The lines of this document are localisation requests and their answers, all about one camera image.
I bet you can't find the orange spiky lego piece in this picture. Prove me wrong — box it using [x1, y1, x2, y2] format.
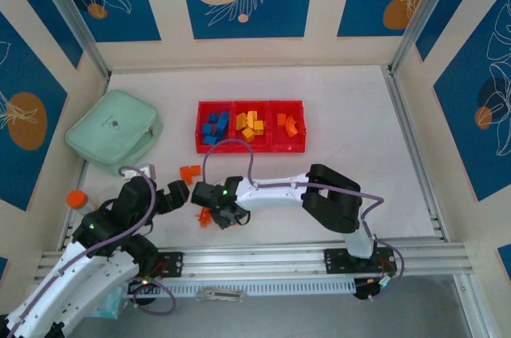
[196, 206, 215, 228]

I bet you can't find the long blue lego brick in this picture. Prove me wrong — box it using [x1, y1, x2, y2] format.
[215, 111, 232, 140]

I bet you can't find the clear plastic tool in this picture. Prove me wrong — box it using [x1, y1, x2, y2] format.
[194, 287, 248, 304]

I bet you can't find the aluminium frame post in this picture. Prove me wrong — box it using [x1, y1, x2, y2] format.
[30, 0, 111, 79]
[387, 0, 466, 75]

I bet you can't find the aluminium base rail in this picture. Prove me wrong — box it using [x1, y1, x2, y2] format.
[39, 238, 468, 280]

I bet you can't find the orange curved lego piece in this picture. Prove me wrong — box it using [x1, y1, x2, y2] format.
[283, 113, 301, 138]

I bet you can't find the blue tissue pack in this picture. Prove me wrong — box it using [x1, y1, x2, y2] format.
[85, 285, 129, 320]

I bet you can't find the clear bottle with orange cap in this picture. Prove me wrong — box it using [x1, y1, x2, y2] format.
[65, 189, 99, 215]

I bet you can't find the aluminium side rail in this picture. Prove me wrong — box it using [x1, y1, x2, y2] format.
[381, 65, 450, 244]
[57, 72, 113, 245]

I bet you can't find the red three-compartment tray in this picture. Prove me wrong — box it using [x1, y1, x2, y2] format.
[195, 100, 307, 154]

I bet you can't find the mint green zip pouch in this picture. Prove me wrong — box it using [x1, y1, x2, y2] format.
[65, 89, 164, 177]

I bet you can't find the white slotted cable duct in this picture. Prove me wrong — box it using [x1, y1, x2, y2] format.
[111, 278, 357, 298]

